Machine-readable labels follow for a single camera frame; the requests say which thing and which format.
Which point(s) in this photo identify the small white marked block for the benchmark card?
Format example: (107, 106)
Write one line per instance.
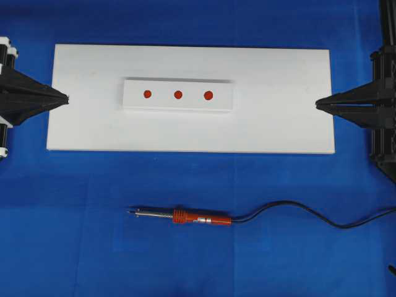
(178, 95)

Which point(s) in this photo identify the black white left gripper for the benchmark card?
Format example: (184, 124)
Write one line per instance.
(15, 112)

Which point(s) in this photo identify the red handled soldering iron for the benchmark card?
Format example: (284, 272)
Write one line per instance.
(180, 216)

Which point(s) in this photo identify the large white base board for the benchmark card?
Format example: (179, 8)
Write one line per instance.
(275, 91)

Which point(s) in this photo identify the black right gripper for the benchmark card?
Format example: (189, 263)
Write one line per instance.
(380, 117)

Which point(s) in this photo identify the blue table cloth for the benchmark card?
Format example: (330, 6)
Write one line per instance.
(65, 230)

